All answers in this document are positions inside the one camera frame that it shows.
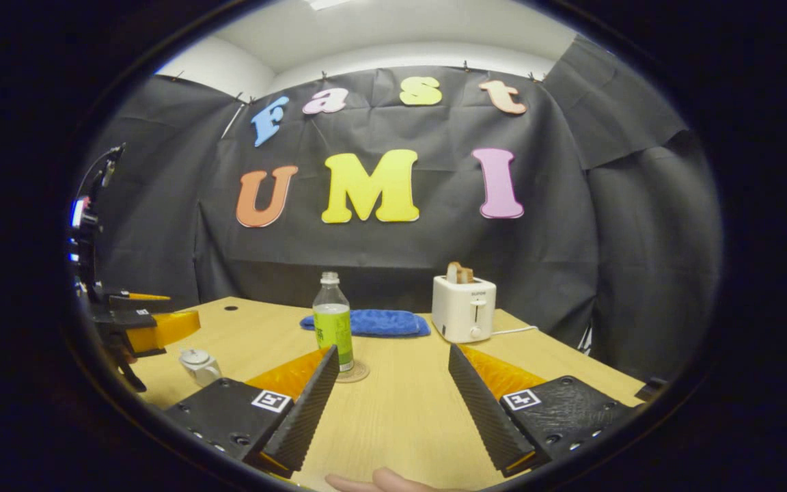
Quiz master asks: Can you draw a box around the black backdrop cloth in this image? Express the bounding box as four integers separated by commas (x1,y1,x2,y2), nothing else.
76,34,722,383

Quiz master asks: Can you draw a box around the white toaster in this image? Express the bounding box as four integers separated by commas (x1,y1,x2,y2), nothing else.
432,273,497,344

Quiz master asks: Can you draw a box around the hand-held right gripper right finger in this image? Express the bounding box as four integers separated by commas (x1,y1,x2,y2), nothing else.
448,343,642,478

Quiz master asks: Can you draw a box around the green label water bottle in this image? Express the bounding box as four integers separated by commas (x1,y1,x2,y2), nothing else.
312,271,355,373

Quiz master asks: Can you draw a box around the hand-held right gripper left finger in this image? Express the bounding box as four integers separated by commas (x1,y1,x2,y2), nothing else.
161,344,341,479

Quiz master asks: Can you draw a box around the blue folded towel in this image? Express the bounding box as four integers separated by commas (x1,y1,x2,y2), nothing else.
299,309,431,338

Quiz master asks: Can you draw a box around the round brown coaster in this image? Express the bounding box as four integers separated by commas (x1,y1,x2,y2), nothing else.
335,360,370,383

